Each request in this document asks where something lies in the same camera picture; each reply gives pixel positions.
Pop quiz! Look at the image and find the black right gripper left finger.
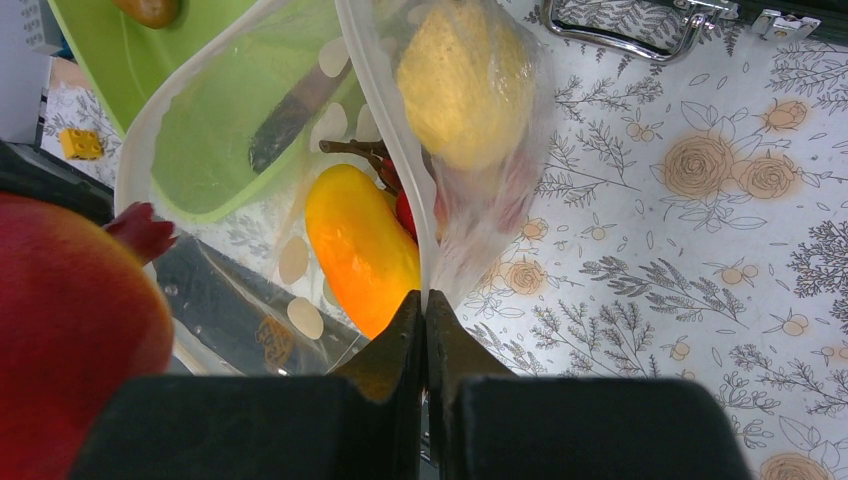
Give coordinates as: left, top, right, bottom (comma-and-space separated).
333, 290, 424, 479

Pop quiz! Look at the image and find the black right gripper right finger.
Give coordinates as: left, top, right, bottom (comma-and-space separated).
425, 290, 514, 479

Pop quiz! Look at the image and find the orange yellow mango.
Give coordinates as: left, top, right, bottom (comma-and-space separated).
304, 164, 421, 339

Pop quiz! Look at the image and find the clear zip top bag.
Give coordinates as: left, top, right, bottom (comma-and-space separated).
115, 1, 554, 343

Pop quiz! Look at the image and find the yellow lemon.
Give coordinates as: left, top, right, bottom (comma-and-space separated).
395, 1, 537, 171

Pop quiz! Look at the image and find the red apple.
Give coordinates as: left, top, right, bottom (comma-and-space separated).
1, 193, 176, 479

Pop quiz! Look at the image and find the purple eggplant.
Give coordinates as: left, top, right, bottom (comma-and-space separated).
248, 60, 352, 174

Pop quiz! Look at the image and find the brown potato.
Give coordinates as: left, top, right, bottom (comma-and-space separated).
112, 0, 181, 29

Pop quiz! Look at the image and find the floral tablecloth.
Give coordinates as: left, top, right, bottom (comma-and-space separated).
44, 27, 847, 479

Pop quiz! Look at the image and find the small yellow toy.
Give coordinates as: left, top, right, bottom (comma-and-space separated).
58, 128, 103, 160

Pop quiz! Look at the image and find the green plastic tray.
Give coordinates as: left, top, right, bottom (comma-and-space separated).
46, 0, 372, 225

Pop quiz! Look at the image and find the black poker chip case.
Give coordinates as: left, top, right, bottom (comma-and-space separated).
538, 1, 847, 64

